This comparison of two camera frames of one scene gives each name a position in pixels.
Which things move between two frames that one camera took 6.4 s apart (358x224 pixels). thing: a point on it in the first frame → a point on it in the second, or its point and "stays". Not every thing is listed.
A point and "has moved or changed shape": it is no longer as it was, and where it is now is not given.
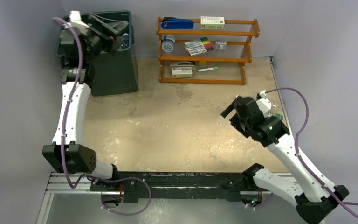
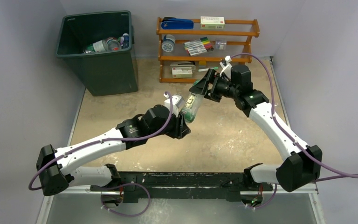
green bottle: x=278 y=115 has moved or changed shape
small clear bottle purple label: x=126 y=40 stays
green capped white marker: x=208 y=69 stays
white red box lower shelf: x=182 y=72 stays
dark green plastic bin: x=112 y=73 stays
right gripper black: x=237 y=110 → x=213 y=85
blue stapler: x=175 y=23 stays
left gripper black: x=114 y=27 → x=181 y=129
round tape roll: x=168 y=42 stays
